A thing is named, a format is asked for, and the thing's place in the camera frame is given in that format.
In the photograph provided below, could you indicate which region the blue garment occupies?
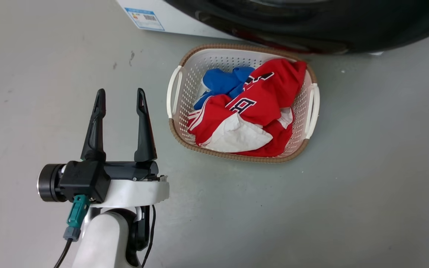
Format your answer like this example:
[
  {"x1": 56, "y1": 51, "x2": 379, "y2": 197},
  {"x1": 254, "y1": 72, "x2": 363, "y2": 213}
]
[{"x1": 193, "y1": 66, "x2": 255, "y2": 111}]

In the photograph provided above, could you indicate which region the black round washing machine door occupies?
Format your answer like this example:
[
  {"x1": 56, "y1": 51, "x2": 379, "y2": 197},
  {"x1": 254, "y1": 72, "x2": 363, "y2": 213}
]
[{"x1": 163, "y1": 0, "x2": 429, "y2": 55}]

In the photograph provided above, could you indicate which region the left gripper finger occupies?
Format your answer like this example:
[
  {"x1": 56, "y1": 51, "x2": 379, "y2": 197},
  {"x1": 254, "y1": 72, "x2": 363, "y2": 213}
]
[
  {"x1": 134, "y1": 88, "x2": 158, "y2": 163},
  {"x1": 80, "y1": 89, "x2": 107, "y2": 162}
]

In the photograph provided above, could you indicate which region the white brown laundry basket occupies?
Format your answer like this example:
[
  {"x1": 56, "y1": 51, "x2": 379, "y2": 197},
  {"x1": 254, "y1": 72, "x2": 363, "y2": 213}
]
[{"x1": 166, "y1": 43, "x2": 321, "y2": 164}]

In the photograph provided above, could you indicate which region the teal plug camera cable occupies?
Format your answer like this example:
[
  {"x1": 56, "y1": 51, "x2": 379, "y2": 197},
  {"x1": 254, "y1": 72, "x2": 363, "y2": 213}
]
[{"x1": 53, "y1": 194, "x2": 90, "y2": 268}]

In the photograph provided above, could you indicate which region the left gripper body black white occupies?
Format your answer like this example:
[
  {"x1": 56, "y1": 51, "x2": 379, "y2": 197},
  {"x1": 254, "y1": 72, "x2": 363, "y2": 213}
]
[{"x1": 88, "y1": 160, "x2": 170, "y2": 209}]

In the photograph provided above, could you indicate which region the white washing machine body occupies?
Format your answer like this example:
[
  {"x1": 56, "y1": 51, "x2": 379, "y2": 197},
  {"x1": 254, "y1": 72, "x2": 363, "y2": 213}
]
[{"x1": 116, "y1": 0, "x2": 245, "y2": 41}]

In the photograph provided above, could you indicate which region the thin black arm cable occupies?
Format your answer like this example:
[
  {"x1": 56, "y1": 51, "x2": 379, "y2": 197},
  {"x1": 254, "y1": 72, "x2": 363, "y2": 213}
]
[{"x1": 142, "y1": 204, "x2": 157, "y2": 268}]

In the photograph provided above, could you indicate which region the blue white energy label sticker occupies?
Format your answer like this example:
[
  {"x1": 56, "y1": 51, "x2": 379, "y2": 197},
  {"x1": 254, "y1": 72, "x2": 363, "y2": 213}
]
[{"x1": 124, "y1": 7, "x2": 165, "y2": 31}]

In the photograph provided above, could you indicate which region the red white sports jersey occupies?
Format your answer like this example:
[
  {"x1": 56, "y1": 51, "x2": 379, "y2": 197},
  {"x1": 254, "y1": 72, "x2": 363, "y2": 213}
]
[{"x1": 187, "y1": 58, "x2": 308, "y2": 158}]

